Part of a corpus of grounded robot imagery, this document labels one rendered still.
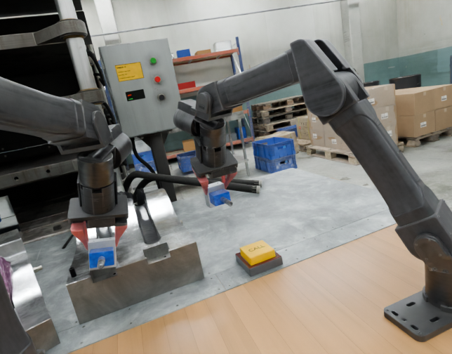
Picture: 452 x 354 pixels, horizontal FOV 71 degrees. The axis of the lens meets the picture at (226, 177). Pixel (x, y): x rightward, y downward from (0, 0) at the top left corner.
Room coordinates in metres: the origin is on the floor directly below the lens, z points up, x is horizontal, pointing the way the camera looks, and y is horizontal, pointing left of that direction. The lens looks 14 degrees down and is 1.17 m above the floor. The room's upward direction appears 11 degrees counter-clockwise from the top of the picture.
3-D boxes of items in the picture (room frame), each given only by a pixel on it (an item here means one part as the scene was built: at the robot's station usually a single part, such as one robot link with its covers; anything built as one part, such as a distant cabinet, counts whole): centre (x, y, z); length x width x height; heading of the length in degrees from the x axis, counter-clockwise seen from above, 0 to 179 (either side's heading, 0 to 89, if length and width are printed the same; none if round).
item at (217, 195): (0.75, 0.02, 0.93); 0.13 x 0.05 x 0.05; 18
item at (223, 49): (6.97, 0.27, 1.14); 2.06 x 0.65 x 2.27; 101
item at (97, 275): (0.58, 0.28, 0.87); 0.05 x 0.05 x 0.04; 18
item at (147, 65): (1.55, 0.31, 0.74); 0.31 x 0.22 x 1.47; 108
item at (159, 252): (0.62, 0.17, 0.87); 0.05 x 0.05 x 0.04; 18
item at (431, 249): (0.42, -0.30, 0.90); 0.09 x 0.06 x 0.06; 137
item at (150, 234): (0.80, 0.29, 0.92); 0.35 x 0.16 x 0.09; 18
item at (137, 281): (0.82, 0.29, 0.87); 0.50 x 0.26 x 0.14; 18
